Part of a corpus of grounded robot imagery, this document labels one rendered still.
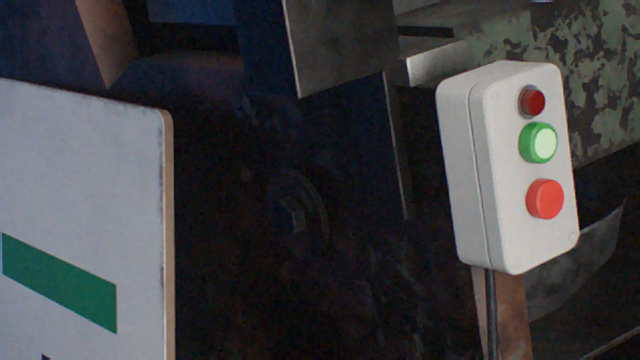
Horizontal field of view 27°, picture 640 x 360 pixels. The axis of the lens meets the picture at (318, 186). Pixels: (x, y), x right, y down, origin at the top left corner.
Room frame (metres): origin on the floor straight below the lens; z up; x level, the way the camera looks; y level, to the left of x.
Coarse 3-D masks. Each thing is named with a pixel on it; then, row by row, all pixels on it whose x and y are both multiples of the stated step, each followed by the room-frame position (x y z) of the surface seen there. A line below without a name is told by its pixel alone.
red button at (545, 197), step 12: (540, 180) 0.86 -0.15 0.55; (552, 180) 0.86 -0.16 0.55; (528, 192) 0.86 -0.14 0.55; (540, 192) 0.85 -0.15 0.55; (552, 192) 0.86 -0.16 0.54; (528, 204) 0.86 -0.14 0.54; (540, 204) 0.85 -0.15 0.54; (552, 204) 0.86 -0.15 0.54; (540, 216) 0.85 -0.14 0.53; (552, 216) 0.86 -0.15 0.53
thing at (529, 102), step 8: (520, 88) 0.86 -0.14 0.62; (528, 88) 0.87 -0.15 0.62; (536, 88) 0.87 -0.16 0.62; (520, 96) 0.86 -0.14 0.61; (528, 96) 0.86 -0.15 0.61; (536, 96) 0.86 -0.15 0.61; (544, 96) 0.86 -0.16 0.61; (520, 104) 0.86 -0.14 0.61; (528, 104) 0.86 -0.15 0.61; (536, 104) 0.86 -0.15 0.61; (544, 104) 0.86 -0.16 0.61; (520, 112) 0.86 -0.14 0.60; (528, 112) 0.86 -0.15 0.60; (536, 112) 0.86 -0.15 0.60
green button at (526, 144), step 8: (528, 128) 0.86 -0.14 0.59; (536, 128) 0.85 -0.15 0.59; (544, 128) 0.86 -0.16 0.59; (552, 128) 0.86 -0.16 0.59; (520, 136) 0.86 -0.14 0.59; (528, 136) 0.85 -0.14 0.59; (536, 136) 0.85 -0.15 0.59; (520, 144) 0.86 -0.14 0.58; (528, 144) 0.85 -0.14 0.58; (520, 152) 0.86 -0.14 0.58; (528, 152) 0.85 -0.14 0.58; (536, 152) 0.85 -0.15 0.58; (552, 152) 0.86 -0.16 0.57; (528, 160) 0.86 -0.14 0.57; (536, 160) 0.85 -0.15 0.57; (544, 160) 0.86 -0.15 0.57
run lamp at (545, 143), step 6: (540, 132) 0.86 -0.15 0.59; (546, 132) 0.86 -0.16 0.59; (540, 138) 0.85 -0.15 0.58; (546, 138) 0.86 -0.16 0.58; (552, 138) 0.86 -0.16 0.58; (540, 144) 0.85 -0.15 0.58; (546, 144) 0.86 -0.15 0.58; (552, 144) 0.86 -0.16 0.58; (540, 150) 0.85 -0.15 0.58; (546, 150) 0.86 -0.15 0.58; (552, 150) 0.86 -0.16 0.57; (546, 156) 0.86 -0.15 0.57
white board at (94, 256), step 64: (0, 128) 1.47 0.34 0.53; (64, 128) 1.32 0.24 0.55; (128, 128) 1.20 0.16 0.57; (0, 192) 1.46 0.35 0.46; (64, 192) 1.31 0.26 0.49; (128, 192) 1.19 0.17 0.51; (0, 256) 1.46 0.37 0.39; (64, 256) 1.31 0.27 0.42; (128, 256) 1.19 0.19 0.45; (0, 320) 1.46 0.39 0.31; (64, 320) 1.30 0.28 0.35; (128, 320) 1.18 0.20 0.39
